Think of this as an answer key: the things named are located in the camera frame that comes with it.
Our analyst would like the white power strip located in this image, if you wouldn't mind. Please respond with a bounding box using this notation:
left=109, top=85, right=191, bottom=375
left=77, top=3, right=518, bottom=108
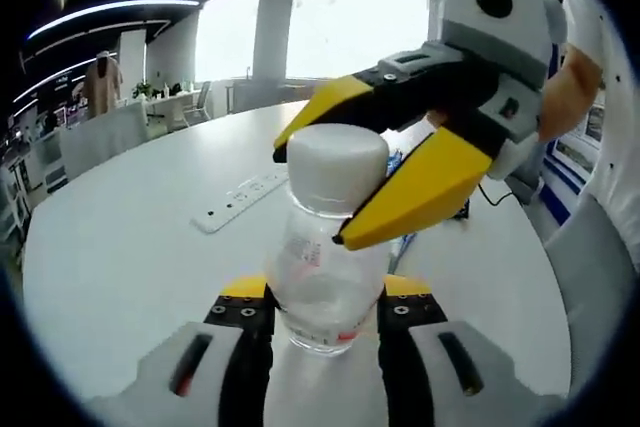
left=189, top=170, right=291, bottom=234

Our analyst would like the grey desk partition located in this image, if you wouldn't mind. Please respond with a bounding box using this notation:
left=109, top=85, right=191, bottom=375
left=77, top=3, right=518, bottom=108
left=58, top=100, right=150, bottom=179

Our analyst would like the brown coat on stand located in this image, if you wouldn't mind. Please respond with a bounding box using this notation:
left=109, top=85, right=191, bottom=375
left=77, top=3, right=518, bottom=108
left=84, top=50, right=125, bottom=119

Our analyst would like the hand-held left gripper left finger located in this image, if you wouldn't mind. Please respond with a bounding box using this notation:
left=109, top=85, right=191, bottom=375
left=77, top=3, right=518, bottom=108
left=89, top=274, right=276, bottom=427

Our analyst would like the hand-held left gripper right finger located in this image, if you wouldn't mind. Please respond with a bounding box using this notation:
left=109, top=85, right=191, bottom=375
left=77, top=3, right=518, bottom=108
left=377, top=274, right=571, bottom=427

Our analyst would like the person's right hand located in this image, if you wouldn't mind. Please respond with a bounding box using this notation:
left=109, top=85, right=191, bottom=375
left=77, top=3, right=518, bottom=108
left=537, top=44, right=606, bottom=143

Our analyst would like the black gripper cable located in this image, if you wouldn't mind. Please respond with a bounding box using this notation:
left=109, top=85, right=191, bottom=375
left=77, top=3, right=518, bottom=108
left=477, top=180, right=517, bottom=208

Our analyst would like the grey office chair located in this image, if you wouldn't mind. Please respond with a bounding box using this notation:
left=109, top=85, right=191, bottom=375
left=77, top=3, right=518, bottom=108
left=542, top=191, right=640, bottom=391

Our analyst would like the white table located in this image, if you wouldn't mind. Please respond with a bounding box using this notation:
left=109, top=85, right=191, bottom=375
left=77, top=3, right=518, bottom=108
left=22, top=99, right=574, bottom=427

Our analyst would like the clear bag with blue circle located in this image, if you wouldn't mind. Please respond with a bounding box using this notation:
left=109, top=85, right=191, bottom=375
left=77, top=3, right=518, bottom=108
left=384, top=119, right=439, bottom=271

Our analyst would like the clear plastic water bottle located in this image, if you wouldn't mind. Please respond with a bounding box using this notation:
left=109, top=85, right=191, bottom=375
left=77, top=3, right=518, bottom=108
left=264, top=124, right=392, bottom=359

